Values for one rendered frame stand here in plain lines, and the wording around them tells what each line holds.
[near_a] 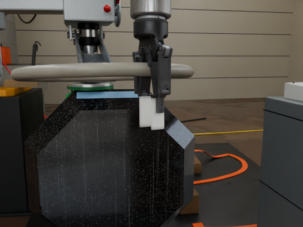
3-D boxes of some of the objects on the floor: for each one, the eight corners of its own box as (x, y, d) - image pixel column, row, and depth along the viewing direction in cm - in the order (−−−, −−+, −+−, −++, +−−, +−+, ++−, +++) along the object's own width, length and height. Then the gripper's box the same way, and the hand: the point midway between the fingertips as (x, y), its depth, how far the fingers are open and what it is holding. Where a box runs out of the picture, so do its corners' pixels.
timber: (199, 213, 196) (199, 195, 194) (180, 214, 194) (180, 196, 192) (186, 192, 225) (187, 177, 223) (170, 193, 224) (170, 178, 222)
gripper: (189, 13, 62) (189, 131, 64) (145, 27, 77) (146, 123, 79) (157, 9, 59) (157, 134, 61) (117, 24, 74) (119, 124, 76)
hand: (151, 113), depth 70 cm, fingers closed on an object, 4 cm apart
